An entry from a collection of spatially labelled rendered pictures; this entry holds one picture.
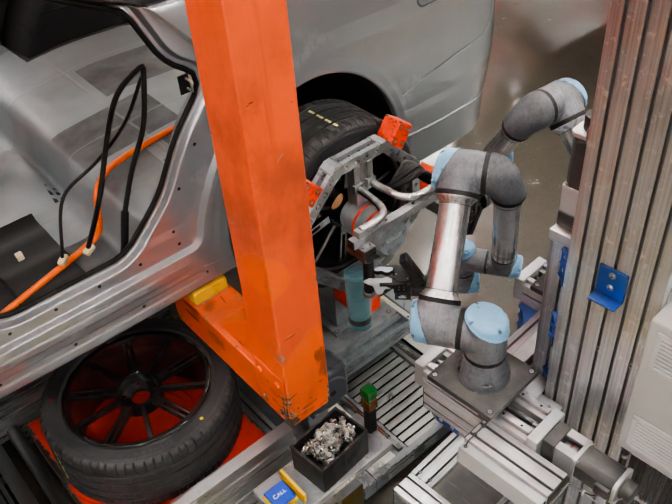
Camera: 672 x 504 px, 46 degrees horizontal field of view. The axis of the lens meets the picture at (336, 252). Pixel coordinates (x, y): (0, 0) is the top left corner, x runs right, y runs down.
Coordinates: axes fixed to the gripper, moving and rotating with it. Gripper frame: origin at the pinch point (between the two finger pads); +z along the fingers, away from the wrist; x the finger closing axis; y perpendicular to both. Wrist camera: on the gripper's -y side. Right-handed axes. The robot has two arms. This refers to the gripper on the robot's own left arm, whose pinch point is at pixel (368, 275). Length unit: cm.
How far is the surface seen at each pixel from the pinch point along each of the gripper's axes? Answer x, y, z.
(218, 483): -50, 44, 46
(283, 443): -32, 48, 28
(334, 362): -0.5, 42.3, 13.7
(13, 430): -25, 56, 130
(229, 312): -3.2, 14.9, 47.4
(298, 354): -33.4, 1.0, 18.5
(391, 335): 37, 68, -5
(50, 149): 53, -14, 124
